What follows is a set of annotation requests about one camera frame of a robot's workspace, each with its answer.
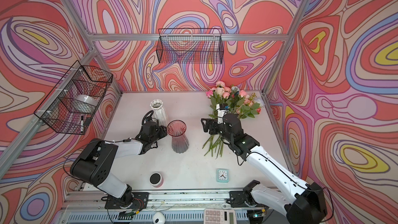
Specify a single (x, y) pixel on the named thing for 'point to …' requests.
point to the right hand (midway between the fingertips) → (209, 123)
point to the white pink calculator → (219, 216)
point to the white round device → (158, 218)
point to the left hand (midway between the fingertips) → (166, 127)
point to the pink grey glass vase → (176, 129)
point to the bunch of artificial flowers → (238, 101)
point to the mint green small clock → (222, 175)
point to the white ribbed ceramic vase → (159, 112)
